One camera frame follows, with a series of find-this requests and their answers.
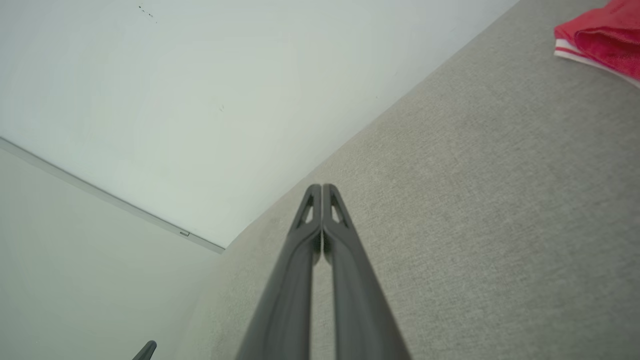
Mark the red white basketball jersey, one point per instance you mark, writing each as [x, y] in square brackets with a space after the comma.
[607, 37]

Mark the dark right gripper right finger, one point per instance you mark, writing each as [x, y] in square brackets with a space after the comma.
[360, 300]

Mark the grey fabric sofa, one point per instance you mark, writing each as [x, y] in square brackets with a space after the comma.
[475, 200]

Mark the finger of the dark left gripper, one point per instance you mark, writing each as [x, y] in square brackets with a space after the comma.
[146, 351]

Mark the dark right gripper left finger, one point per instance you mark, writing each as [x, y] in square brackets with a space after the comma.
[285, 295]

